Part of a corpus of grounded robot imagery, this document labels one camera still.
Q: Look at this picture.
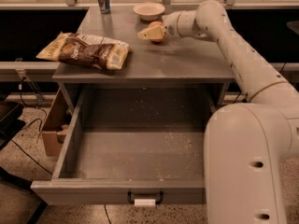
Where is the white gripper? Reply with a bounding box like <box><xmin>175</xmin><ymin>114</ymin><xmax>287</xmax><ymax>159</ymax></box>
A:
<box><xmin>137</xmin><ymin>11</ymin><xmax>180</xmax><ymax>41</ymax></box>

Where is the orange fruit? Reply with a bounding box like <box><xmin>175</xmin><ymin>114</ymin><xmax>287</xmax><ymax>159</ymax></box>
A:
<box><xmin>148</xmin><ymin>21</ymin><xmax>165</xmax><ymax>43</ymax></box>

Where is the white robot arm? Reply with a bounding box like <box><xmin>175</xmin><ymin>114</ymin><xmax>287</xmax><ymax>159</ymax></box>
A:
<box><xmin>138</xmin><ymin>0</ymin><xmax>299</xmax><ymax>224</ymax></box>

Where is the open grey top drawer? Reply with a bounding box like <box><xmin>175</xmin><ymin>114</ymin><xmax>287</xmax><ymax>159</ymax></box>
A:
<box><xmin>32</xmin><ymin>87</ymin><xmax>212</xmax><ymax>205</ymax></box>

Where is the white bowl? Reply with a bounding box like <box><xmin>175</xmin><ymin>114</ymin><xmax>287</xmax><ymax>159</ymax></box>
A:
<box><xmin>134</xmin><ymin>2</ymin><xmax>165</xmax><ymax>21</ymax></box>

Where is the grey cabinet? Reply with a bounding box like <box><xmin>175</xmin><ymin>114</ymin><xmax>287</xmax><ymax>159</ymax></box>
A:
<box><xmin>53</xmin><ymin>5</ymin><xmax>234</xmax><ymax>105</ymax></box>

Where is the brown chip bag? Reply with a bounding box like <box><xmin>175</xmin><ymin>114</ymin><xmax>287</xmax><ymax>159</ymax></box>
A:
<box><xmin>36</xmin><ymin>33</ymin><xmax>132</xmax><ymax>70</ymax></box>

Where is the cardboard box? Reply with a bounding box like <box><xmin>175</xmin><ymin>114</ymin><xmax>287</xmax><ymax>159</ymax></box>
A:
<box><xmin>41</xmin><ymin>91</ymin><xmax>71</xmax><ymax>157</ymax></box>

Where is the black stand left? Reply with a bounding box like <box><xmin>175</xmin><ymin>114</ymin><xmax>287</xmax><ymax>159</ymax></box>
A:
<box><xmin>0</xmin><ymin>100</ymin><xmax>49</xmax><ymax>224</ymax></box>

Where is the black floor cable left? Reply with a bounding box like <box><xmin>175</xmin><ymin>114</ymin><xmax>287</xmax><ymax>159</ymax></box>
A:
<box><xmin>0</xmin><ymin>77</ymin><xmax>54</xmax><ymax>175</ymax></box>

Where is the black white drawer handle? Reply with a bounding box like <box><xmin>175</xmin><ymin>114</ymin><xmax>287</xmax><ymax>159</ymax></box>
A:
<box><xmin>127</xmin><ymin>191</ymin><xmax>164</xmax><ymax>207</ymax></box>

